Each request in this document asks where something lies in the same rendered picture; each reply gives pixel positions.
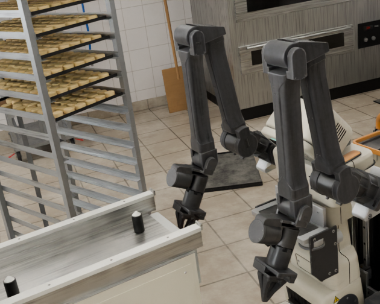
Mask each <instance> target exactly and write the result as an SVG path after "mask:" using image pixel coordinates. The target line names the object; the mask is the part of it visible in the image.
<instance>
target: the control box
mask: <svg viewBox="0 0 380 304"><path fill-rule="evenodd" d="M150 216H152V217H153V218H154V219H155V220H156V221H158V222H159V223H160V224H161V225H163V226H164V227H165V228H167V229H168V230H169V231H170V232H171V233H173V232H175V231H178V230H180V229H179V228H178V227H177V226H175V225H174V224H173V223H172V222H170V221H169V220H167V219H166V218H165V217H164V216H163V215H161V214H160V213H158V212H156V213H153V214H151V215H150ZM194 251H195V260H196V264H197V273H198V281H199V283H201V276H200V268H199V263H198V255H197V249H195V250H194Z"/></svg>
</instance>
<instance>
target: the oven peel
mask: <svg viewBox="0 0 380 304"><path fill-rule="evenodd" d="M163 2H164V6H165V13H166V19H167V23H168V29H169V36H170V40H171V46H172V51H173V57H174V64H175V67H174V68H168V69H163V70H162V76H163V82H164V86H165V92H166V98H167V103H168V108H169V113H174V112H179V111H182V110H187V109H188V107H187V102H186V94H185V85H184V80H183V71H182V66H178V64H177V57H176V51H175V46H174V40H173V33H172V29H171V22H170V19H169V12H168V6H167V1H166V0H163Z"/></svg>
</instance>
